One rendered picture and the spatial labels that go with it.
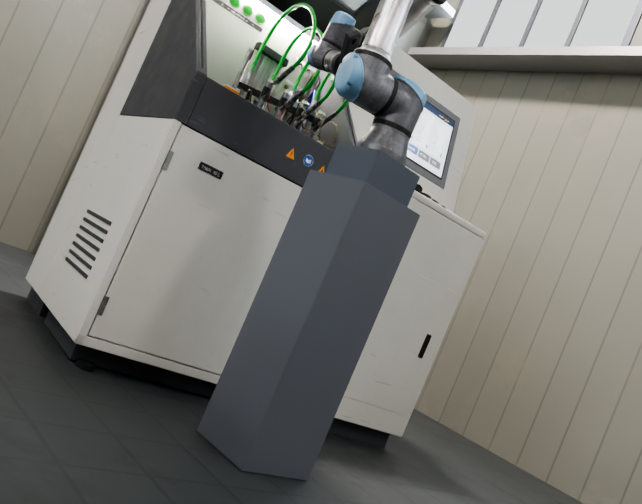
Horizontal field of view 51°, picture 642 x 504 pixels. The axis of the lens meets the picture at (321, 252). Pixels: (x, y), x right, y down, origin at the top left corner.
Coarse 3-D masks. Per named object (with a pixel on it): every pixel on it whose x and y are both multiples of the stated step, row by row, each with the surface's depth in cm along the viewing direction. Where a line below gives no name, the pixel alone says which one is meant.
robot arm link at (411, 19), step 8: (416, 0) 202; (424, 0) 200; (432, 0) 198; (440, 0) 198; (416, 8) 203; (424, 8) 202; (432, 8) 203; (408, 16) 206; (416, 16) 205; (408, 24) 208; (400, 32) 212
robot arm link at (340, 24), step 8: (336, 16) 216; (344, 16) 215; (336, 24) 216; (344, 24) 216; (352, 24) 217; (328, 32) 217; (336, 32) 216; (344, 32) 216; (360, 32) 219; (328, 40) 216; (336, 40) 216; (360, 40) 219
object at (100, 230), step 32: (128, 128) 232; (160, 128) 206; (128, 160) 219; (160, 160) 199; (96, 192) 234; (128, 192) 208; (96, 224) 220; (128, 224) 198; (64, 256) 236; (96, 256) 209; (64, 288) 222; (96, 288) 199; (64, 320) 210; (96, 352) 207; (128, 352) 205; (192, 384) 227
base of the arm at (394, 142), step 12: (384, 120) 186; (372, 132) 186; (384, 132) 185; (396, 132) 185; (408, 132) 187; (360, 144) 186; (372, 144) 184; (384, 144) 185; (396, 144) 184; (396, 156) 184
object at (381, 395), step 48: (432, 96) 293; (432, 192) 290; (432, 240) 263; (480, 240) 277; (432, 288) 268; (384, 336) 259; (432, 336) 273; (384, 384) 264; (336, 432) 261; (384, 432) 274
